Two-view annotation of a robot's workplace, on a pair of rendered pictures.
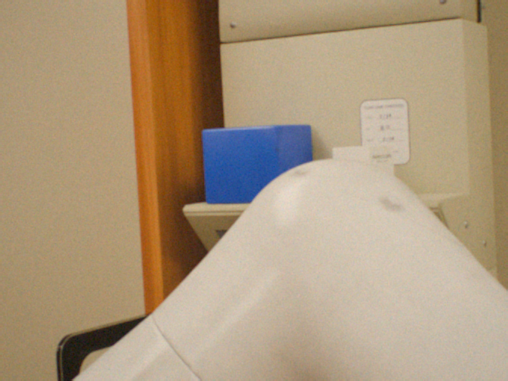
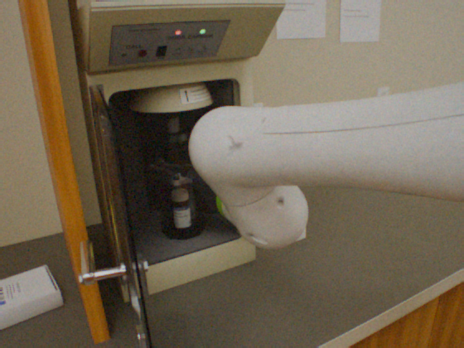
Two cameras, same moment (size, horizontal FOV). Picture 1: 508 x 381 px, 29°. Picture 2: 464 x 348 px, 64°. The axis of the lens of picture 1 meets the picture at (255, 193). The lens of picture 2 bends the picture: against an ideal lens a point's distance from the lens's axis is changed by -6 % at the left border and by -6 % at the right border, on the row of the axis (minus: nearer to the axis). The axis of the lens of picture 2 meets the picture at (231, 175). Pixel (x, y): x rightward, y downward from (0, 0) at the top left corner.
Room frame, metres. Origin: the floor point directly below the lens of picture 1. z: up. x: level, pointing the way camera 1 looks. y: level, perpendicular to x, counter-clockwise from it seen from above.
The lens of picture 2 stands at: (0.72, 0.44, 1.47)
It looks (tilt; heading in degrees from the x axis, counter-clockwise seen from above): 21 degrees down; 305
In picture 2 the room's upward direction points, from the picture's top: 2 degrees counter-clockwise
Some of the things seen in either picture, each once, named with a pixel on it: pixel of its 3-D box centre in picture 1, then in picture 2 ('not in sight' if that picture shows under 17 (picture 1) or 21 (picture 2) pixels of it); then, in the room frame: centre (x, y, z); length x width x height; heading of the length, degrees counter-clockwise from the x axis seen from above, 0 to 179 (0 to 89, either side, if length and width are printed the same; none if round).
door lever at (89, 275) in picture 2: not in sight; (100, 258); (1.09, 0.19, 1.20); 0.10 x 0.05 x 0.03; 145
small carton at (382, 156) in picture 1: (363, 172); not in sight; (1.13, -0.13, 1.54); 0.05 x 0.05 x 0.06; 50
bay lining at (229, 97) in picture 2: not in sight; (164, 157); (1.31, -0.16, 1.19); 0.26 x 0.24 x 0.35; 62
